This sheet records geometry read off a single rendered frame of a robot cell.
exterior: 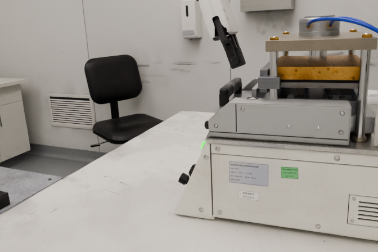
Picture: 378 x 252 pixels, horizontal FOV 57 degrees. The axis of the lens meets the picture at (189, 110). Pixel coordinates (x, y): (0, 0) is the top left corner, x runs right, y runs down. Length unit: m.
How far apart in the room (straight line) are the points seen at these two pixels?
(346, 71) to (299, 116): 0.12
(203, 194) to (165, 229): 0.10
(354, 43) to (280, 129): 0.19
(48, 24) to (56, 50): 0.22
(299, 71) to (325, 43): 0.07
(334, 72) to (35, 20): 2.92
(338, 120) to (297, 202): 0.17
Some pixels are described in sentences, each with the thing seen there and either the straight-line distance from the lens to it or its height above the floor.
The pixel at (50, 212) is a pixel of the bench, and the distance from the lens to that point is 0.87.
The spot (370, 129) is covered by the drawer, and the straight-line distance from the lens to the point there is 0.71.
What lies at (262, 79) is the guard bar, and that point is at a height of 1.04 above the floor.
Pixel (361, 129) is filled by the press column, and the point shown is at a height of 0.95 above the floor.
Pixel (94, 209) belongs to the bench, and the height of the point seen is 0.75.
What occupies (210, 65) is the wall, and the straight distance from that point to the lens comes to 2.46.
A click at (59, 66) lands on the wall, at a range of 3.21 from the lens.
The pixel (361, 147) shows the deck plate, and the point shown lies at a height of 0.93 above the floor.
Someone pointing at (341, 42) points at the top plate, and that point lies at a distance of 0.65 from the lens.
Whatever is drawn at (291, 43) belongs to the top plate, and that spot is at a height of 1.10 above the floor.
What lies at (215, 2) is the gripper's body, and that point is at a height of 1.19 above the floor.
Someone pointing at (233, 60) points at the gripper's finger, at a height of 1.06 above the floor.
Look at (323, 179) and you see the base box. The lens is 0.67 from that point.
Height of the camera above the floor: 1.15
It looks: 14 degrees down
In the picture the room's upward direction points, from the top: 3 degrees counter-clockwise
